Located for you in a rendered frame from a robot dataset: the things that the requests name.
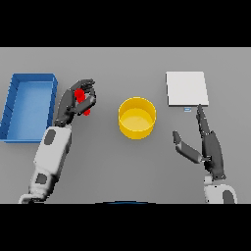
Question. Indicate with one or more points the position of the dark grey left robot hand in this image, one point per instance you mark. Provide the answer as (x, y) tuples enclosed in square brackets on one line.
[(67, 106)]

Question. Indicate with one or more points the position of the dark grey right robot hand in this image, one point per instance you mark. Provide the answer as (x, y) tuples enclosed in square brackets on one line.
[(212, 153)]

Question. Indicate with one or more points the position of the red beaker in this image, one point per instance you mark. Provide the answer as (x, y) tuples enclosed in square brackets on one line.
[(79, 95)]

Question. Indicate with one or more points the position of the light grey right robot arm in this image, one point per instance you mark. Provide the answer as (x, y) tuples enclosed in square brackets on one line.
[(219, 192)]

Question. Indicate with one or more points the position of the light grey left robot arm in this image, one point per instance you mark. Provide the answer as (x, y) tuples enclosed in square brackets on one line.
[(52, 153)]

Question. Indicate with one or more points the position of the pale square measuring scale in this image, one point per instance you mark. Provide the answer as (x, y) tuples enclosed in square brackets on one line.
[(187, 89)]

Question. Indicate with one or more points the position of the yellow bowl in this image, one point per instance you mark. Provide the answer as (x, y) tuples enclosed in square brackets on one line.
[(137, 118)]

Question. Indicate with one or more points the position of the blue tray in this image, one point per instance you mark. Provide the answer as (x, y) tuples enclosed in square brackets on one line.
[(29, 108)]

